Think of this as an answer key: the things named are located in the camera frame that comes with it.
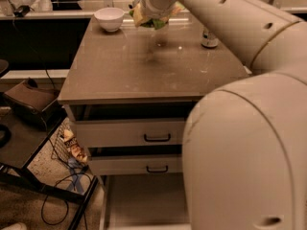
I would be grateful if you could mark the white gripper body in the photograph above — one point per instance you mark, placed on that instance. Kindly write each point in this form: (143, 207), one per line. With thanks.
(155, 9)

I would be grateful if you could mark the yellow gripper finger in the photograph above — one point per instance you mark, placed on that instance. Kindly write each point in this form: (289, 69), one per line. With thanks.
(138, 16)
(175, 9)

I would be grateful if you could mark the green rice chip bag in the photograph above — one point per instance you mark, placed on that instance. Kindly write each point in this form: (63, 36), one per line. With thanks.
(153, 23)

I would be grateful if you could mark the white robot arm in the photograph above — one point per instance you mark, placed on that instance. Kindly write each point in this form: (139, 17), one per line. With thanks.
(244, 144)

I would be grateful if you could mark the grey drawer cabinet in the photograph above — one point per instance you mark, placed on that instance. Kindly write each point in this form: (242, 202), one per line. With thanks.
(139, 73)

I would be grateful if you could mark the snack bag in basket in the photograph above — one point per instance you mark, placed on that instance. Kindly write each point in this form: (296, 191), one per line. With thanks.
(70, 141)

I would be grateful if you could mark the open bottom drawer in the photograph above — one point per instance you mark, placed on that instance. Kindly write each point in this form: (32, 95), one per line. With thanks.
(153, 201)

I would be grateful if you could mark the white ceramic bowl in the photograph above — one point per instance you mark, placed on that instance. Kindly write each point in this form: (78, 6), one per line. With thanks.
(110, 19)

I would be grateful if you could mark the white green soda can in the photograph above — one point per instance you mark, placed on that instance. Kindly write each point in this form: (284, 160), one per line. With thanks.
(208, 39)

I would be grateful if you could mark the black power adapter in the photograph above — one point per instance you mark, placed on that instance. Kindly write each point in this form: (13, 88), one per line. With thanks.
(21, 11)

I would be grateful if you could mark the black side table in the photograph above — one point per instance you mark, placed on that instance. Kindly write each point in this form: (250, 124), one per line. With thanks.
(23, 143)

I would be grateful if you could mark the top drawer with black handle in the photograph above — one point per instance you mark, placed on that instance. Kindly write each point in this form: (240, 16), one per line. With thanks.
(128, 133)

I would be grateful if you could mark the drawer with black handle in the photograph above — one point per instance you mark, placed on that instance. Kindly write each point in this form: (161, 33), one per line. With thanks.
(139, 164)
(128, 133)

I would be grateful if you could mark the wire mesh basket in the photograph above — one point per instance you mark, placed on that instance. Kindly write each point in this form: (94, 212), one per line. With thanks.
(60, 151)

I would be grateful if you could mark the middle drawer with black handle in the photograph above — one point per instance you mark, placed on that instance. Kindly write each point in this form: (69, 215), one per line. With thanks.
(139, 164)

